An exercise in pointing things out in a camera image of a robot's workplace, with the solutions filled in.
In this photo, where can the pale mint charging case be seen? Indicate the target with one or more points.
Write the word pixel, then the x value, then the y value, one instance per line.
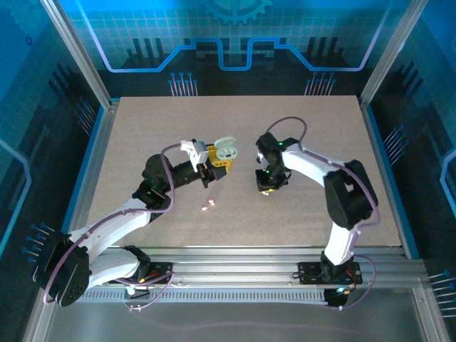
pixel 228 154

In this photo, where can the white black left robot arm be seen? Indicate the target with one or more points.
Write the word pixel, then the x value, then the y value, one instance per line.
pixel 107 228

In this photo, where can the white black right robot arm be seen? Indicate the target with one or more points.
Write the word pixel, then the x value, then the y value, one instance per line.
pixel 313 164

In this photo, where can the black white connector block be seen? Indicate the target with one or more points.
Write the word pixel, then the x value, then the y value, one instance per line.
pixel 137 293

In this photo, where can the black controller box green light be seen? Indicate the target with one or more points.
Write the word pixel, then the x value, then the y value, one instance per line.
pixel 335 297

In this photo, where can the grey metal base platform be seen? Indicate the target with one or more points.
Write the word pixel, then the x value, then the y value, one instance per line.
pixel 231 320

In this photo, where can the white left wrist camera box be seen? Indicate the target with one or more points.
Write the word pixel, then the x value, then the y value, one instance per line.
pixel 199 153

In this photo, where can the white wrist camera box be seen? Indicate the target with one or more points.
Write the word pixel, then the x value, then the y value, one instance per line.
pixel 261 158
pixel 199 153

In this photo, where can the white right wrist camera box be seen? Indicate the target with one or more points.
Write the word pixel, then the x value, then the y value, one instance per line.
pixel 261 158

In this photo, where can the aluminium side rail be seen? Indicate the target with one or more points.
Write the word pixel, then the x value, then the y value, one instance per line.
pixel 95 160
pixel 382 160

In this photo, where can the long aluminium base rail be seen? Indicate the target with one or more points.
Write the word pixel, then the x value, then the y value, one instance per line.
pixel 231 263

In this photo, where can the aluminium frame post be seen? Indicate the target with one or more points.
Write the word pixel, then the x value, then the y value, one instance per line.
pixel 81 53
pixel 392 53

